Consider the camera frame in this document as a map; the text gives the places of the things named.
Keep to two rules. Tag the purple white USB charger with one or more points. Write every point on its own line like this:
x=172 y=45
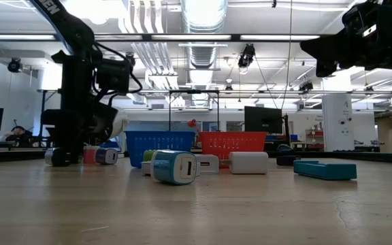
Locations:
x=105 y=156

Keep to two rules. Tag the black hanging overhead camera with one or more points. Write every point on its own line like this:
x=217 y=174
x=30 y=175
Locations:
x=247 y=56

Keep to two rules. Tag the person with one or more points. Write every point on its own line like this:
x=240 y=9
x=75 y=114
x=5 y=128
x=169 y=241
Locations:
x=17 y=133

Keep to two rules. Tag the small red object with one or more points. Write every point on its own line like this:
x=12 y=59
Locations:
x=192 y=123

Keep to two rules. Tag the black aluminium table frame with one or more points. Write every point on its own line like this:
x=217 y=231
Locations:
x=369 y=156

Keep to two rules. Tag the dark office chair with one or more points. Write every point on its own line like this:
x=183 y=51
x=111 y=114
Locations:
x=284 y=148

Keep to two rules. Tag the teal white USB charger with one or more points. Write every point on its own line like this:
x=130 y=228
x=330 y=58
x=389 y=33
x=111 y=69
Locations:
x=168 y=166

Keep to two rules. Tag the red storage shelf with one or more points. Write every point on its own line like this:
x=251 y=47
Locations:
x=313 y=143

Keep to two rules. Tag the white square pillar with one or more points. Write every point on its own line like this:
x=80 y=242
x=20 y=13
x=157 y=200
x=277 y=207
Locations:
x=337 y=129

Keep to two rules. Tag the green white USB charger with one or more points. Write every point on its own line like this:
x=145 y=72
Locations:
x=147 y=155

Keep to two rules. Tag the red plastic basket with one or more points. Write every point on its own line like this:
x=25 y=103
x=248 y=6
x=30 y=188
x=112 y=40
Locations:
x=216 y=143

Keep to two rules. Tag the dark purple digital clock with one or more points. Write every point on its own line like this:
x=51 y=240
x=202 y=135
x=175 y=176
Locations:
x=288 y=160

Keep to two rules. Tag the silver ventilation duct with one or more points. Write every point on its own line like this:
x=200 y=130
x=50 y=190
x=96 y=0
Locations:
x=203 y=54

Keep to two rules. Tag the black rig posts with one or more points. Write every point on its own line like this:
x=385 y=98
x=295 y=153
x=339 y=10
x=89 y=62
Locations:
x=42 y=102

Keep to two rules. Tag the black silver USB charger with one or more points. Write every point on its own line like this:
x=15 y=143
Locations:
x=54 y=158

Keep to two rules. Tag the teal digital clock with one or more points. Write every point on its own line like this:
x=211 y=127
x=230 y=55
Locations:
x=325 y=170

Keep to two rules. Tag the black ceiling spotlight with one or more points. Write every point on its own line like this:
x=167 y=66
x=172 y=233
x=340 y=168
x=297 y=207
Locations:
x=15 y=64
x=132 y=58
x=306 y=85

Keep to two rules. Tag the thin black stand frame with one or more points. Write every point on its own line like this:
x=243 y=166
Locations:
x=189 y=91

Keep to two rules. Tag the pink white USB charger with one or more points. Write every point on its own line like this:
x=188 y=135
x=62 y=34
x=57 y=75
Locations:
x=88 y=156

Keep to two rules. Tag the blue plastic basket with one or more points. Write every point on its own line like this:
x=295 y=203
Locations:
x=162 y=143

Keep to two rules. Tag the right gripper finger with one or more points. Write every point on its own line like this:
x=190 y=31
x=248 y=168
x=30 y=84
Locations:
x=328 y=53
x=328 y=39

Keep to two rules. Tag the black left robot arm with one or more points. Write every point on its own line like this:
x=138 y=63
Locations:
x=70 y=27

